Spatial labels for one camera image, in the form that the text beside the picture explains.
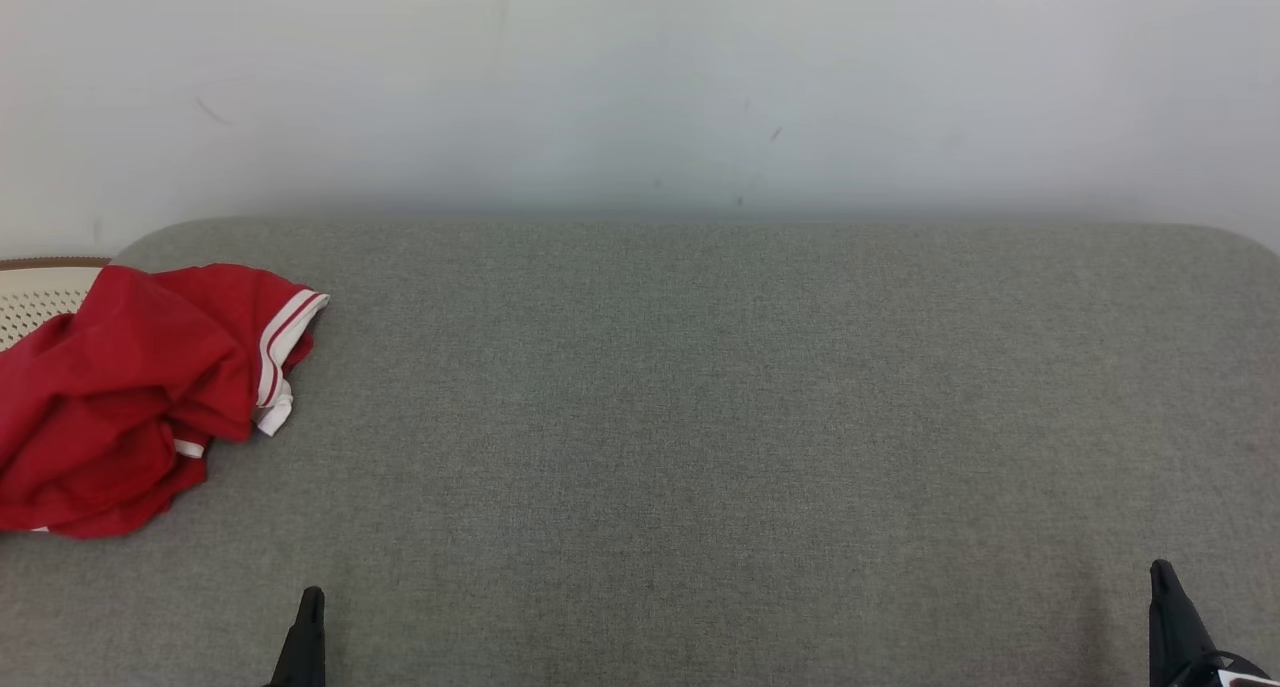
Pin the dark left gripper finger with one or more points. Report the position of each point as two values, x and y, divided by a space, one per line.
303 647

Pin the red white basketball jersey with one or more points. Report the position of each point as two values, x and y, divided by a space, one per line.
150 347

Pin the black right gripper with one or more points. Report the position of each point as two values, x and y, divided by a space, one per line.
1240 672

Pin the cream perforated laundry basket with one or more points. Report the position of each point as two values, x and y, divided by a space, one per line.
40 297

